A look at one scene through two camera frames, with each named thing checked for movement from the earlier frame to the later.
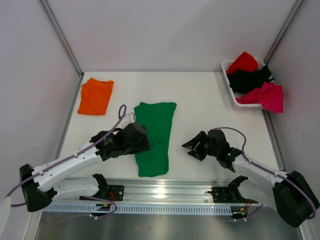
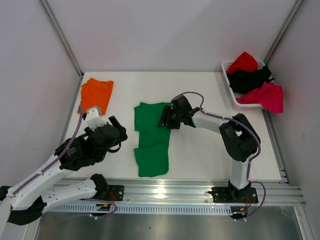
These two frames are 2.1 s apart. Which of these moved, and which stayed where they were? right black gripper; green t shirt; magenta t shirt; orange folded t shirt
Moved: right black gripper
Stayed: magenta t shirt; orange folded t shirt; green t shirt
